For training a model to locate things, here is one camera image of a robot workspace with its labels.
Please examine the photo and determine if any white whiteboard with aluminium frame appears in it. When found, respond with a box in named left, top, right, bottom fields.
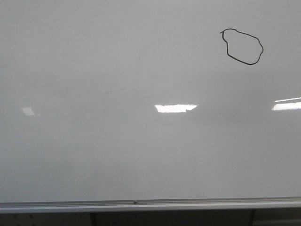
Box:
left=0, top=0, right=301, bottom=213

